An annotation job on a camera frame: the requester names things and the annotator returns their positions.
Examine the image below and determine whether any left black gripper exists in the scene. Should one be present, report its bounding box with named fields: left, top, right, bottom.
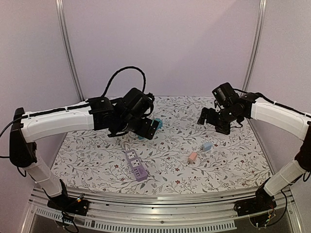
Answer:
left=117, top=116, right=159, bottom=139

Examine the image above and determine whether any teal power strip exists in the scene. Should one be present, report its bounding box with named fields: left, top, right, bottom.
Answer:
left=136, top=118, right=161, bottom=140

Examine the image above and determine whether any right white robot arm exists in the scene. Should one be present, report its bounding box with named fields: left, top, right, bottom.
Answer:
left=197, top=83, right=311, bottom=212

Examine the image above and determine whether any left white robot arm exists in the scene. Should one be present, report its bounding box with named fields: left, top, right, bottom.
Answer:
left=3, top=87, right=159, bottom=211

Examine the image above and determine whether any light blue plug adapter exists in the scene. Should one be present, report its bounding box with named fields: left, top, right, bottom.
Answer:
left=200, top=142, right=212, bottom=152

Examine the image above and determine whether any pink plug adapter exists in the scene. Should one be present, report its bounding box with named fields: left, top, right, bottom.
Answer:
left=187, top=152, right=197, bottom=165

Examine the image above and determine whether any purple power strip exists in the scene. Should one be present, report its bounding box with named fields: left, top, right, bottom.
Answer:
left=125, top=150, right=148, bottom=182

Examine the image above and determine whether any floral tablecloth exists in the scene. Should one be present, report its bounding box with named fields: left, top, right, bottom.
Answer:
left=52, top=97, right=271, bottom=196

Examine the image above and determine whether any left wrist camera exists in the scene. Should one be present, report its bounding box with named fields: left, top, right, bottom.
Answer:
left=123, top=87, right=155, bottom=118

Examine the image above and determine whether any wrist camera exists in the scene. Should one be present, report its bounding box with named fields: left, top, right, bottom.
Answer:
left=212, top=83, right=239, bottom=107
left=123, top=87, right=155, bottom=118

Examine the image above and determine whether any purple strip white cord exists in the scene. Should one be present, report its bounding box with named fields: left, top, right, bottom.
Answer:
left=114, top=132, right=137, bottom=152

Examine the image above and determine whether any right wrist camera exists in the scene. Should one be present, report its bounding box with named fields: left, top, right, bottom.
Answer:
left=212, top=83, right=239, bottom=107

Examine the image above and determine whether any right aluminium post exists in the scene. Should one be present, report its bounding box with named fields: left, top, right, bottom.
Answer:
left=238, top=0, right=267, bottom=102

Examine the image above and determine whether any aluminium post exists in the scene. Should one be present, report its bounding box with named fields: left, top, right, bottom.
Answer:
left=238, top=0, right=267, bottom=102
left=55, top=0, right=85, bottom=101

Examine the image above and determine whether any aluminium front rail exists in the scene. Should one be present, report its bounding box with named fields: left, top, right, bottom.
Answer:
left=23, top=186, right=304, bottom=233

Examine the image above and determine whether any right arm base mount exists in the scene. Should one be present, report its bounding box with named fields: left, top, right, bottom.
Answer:
left=233, top=192, right=276, bottom=216

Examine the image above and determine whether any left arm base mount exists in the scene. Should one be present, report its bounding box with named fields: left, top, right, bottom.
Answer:
left=47, top=195, right=90, bottom=216

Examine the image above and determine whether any left aluminium post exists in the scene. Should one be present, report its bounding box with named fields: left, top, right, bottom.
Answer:
left=55, top=0, right=85, bottom=101

